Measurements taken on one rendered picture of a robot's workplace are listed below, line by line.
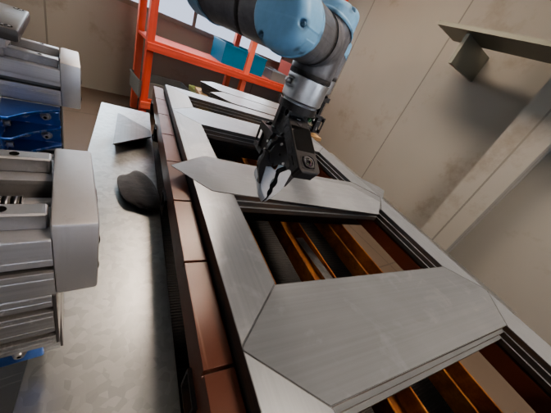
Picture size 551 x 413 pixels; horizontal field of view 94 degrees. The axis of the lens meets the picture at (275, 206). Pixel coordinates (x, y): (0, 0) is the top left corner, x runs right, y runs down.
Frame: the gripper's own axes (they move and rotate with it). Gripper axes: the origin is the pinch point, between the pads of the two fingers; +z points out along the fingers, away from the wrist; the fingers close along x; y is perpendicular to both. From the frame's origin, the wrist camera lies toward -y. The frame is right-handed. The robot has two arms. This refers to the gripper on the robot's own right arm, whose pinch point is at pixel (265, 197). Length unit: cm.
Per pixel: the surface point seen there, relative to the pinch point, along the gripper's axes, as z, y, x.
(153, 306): 23.0, -7.7, 19.5
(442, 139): -13, 125, -260
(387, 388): 6.9, -36.5, -8.4
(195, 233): 8.4, -2.4, 13.5
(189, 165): 5.4, 19.8, 12.0
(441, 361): 6.9, -36.5, -23.8
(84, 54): 56, 336, 69
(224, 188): 5.4, 10.6, 5.1
